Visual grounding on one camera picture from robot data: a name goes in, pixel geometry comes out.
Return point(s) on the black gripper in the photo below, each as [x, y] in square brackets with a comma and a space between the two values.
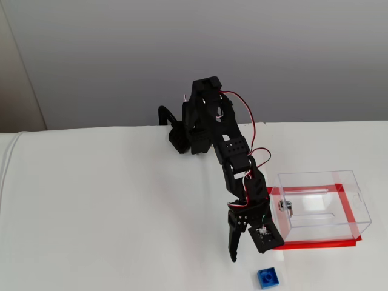
[241, 220]

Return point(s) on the blue lego brick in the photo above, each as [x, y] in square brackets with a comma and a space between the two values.
[268, 277]

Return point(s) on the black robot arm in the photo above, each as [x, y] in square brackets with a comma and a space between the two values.
[230, 127]

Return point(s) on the transparent plastic box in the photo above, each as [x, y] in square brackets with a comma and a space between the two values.
[327, 182]

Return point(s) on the silver cam lock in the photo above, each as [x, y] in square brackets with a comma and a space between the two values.
[282, 205]

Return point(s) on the black table clamp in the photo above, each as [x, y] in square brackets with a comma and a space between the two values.
[165, 113]

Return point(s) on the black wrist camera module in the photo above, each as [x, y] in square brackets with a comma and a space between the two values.
[269, 241]

